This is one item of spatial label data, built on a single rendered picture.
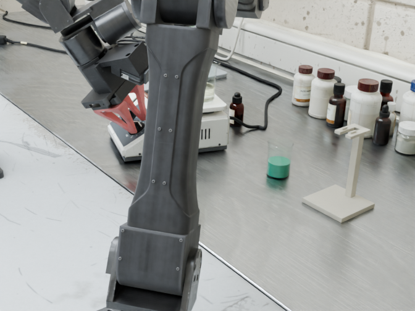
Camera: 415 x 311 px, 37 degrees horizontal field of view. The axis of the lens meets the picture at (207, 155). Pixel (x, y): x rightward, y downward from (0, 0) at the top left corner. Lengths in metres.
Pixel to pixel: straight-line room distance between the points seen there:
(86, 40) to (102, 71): 0.05
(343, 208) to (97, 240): 0.37
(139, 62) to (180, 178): 0.42
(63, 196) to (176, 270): 0.44
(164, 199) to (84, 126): 0.69
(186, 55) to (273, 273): 0.36
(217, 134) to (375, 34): 0.49
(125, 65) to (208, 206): 0.25
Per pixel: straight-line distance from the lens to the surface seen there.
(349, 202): 1.00
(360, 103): 1.25
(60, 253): 0.87
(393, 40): 1.43
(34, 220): 0.95
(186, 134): 0.59
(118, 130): 1.16
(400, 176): 1.13
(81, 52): 1.03
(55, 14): 1.01
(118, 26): 1.01
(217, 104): 1.13
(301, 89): 1.39
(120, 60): 0.98
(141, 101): 1.09
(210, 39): 0.59
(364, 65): 1.43
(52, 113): 1.34
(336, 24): 1.53
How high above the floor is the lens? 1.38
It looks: 25 degrees down
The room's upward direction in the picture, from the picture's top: 2 degrees clockwise
